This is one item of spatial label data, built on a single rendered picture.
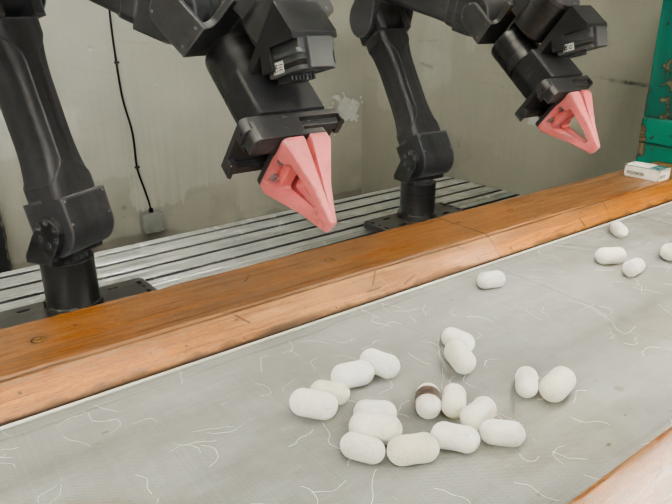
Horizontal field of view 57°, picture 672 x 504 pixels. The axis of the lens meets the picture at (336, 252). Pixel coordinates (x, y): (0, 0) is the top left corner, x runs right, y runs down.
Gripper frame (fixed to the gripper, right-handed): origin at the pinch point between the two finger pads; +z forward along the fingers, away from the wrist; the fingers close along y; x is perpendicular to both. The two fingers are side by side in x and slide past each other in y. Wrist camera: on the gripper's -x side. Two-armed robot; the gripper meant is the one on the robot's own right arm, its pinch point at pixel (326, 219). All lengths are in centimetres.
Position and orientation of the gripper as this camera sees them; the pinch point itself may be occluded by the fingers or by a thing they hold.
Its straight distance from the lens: 52.4
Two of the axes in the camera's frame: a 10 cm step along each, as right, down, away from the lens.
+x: -3.9, 5.3, 7.5
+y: 8.0, -2.1, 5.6
